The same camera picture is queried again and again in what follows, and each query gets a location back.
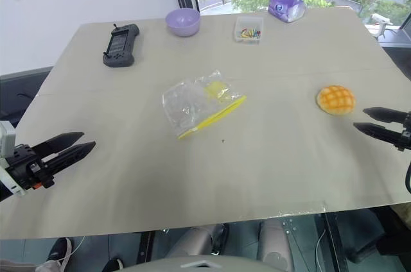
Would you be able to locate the grey robot right leg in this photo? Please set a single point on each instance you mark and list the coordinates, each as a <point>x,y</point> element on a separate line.
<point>274,240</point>

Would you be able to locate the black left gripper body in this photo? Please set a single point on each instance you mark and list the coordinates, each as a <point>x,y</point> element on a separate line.
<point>27,169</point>

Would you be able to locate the black handheld remote controller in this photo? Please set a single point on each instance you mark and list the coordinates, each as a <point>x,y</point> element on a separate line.
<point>118,45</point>

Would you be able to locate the grey robot leg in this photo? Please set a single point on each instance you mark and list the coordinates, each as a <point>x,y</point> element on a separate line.
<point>274,240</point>
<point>192,241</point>

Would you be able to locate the white device on windowsill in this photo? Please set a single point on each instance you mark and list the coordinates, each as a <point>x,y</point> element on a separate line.
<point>381,25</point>

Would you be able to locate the black table leg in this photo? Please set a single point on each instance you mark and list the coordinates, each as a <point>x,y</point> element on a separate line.
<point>146,248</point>
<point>334,243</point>

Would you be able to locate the black shoe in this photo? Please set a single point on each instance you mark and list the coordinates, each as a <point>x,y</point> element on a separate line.
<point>59,249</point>
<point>112,265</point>

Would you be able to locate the clear yellow-zip plastic bag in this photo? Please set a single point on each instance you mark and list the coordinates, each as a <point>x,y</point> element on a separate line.
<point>192,105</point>

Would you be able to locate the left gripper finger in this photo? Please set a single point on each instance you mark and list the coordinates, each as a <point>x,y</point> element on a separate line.
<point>70,156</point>
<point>61,142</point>

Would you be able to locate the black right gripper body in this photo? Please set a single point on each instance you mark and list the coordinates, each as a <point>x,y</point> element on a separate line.
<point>406,140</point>

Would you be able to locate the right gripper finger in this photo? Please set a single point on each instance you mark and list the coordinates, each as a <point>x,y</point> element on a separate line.
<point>388,115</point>
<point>379,132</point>

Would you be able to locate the grey robot left leg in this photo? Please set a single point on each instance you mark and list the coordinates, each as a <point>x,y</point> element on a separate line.
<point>192,241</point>

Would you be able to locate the purple plastic bowl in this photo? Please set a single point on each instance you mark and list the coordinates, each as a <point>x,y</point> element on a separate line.
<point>183,23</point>

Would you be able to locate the grey robot torso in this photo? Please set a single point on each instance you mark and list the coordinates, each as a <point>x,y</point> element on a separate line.
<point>205,264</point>

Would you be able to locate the orange melon bread bun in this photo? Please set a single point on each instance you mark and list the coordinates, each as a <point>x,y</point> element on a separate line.
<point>335,98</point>

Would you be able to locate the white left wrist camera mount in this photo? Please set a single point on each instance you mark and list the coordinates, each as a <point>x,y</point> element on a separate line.
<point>7,137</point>

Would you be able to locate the clear box of coloured clips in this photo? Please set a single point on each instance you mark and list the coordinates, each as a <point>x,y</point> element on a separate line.
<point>248,29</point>

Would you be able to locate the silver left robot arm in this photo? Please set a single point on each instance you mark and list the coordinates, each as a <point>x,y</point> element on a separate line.
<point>4,193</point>

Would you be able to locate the dark low cabinet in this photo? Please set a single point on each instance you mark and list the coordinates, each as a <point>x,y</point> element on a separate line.
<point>22,92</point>

